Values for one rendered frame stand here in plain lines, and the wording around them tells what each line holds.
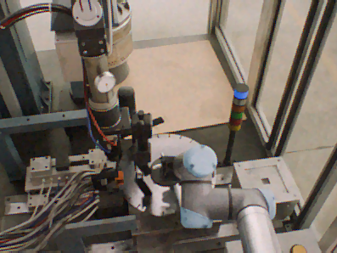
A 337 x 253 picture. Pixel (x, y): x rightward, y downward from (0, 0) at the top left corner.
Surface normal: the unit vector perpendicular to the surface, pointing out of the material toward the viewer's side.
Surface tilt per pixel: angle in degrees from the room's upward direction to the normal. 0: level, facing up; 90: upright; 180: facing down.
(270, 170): 0
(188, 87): 0
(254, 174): 0
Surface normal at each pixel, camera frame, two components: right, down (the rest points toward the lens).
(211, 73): 0.00, -0.65
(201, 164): 0.22, -0.19
